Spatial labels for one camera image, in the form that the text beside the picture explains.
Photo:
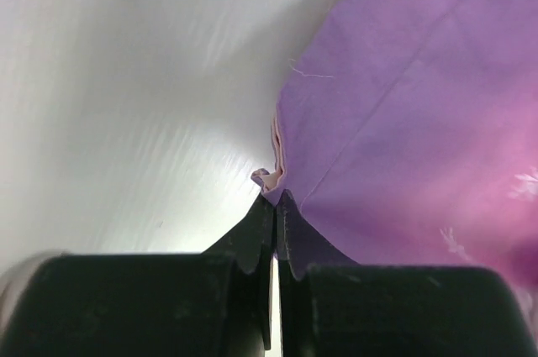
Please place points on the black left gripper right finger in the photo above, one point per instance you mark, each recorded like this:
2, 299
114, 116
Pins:
331, 306

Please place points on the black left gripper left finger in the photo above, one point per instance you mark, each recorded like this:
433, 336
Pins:
215, 303

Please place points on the purple printed cloth placemat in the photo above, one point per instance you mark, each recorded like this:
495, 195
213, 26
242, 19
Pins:
407, 135

